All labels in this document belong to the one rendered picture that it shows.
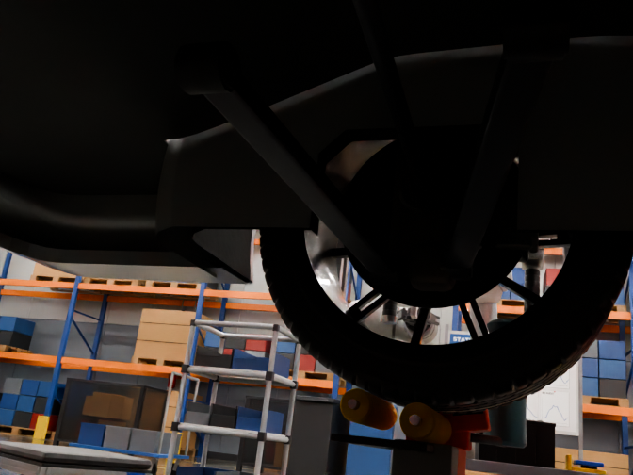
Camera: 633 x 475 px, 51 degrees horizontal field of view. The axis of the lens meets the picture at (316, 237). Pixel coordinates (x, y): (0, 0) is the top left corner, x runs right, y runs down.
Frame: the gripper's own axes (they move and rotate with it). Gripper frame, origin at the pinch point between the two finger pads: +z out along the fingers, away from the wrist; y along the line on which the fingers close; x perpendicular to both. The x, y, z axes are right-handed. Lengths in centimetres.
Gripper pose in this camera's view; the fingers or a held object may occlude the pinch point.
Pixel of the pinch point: (413, 311)
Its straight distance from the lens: 176.8
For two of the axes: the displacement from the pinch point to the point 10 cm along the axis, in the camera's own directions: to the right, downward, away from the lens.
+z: -2.1, -2.6, -9.4
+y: -9.7, -0.9, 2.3
